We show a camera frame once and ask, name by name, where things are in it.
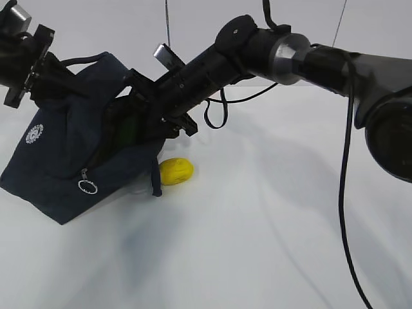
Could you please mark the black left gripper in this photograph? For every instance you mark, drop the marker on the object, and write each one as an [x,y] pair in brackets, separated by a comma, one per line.
[21,56]

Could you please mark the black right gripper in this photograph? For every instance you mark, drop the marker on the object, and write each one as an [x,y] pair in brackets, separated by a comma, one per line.
[162,105]

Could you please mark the green cucumber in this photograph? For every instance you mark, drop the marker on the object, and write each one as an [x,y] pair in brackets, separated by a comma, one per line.
[127,129]

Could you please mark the dark blue lunch bag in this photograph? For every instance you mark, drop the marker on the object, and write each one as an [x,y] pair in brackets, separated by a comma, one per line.
[69,158]

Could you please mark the yellow lemon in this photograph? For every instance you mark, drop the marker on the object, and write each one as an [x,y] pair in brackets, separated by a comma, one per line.
[175,170]

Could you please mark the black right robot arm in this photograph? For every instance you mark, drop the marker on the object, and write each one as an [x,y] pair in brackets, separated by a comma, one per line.
[379,87]

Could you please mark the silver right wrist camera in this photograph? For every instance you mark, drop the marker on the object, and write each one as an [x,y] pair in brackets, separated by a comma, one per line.
[167,57]

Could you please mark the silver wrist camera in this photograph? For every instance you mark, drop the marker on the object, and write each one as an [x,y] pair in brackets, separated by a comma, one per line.
[167,57]
[14,18]

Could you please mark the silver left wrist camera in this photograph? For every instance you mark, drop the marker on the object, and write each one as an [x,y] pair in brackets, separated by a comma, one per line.
[14,18]

